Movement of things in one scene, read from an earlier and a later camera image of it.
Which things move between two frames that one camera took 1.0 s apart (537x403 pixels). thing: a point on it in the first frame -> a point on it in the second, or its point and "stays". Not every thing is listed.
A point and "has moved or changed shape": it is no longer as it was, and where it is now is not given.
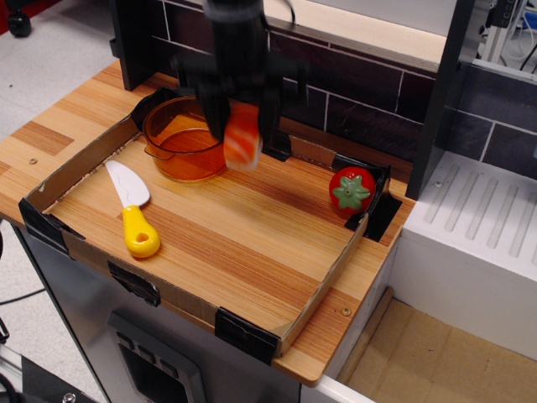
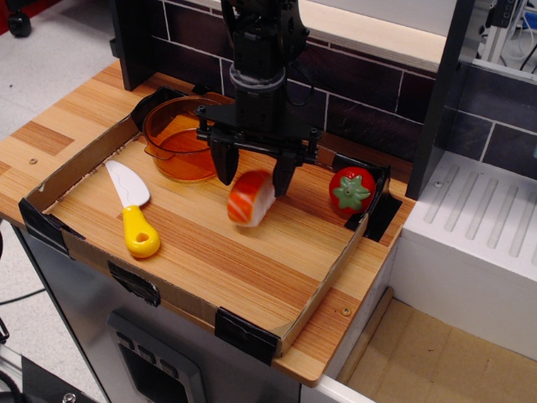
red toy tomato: (352, 190) stays
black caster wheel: (19, 24) stays
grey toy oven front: (142, 352) stays
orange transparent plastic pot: (180, 141) stays
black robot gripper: (241, 63) -> (258, 120)
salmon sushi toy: (242, 143) has moved or changed shape
